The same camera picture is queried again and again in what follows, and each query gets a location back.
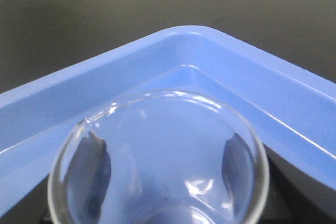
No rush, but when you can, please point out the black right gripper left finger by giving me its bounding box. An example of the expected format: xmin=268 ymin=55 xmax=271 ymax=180
xmin=68 ymin=131 xmax=111 ymax=223

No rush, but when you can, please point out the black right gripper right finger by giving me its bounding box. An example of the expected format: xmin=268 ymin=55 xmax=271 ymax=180
xmin=222 ymin=133 xmax=254 ymax=215

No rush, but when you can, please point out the clear glass beaker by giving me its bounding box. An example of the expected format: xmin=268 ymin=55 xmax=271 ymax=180
xmin=48 ymin=90 xmax=269 ymax=223

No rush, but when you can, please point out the blue plastic tray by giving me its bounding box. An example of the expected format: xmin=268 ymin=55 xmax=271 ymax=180
xmin=1 ymin=26 xmax=335 ymax=217

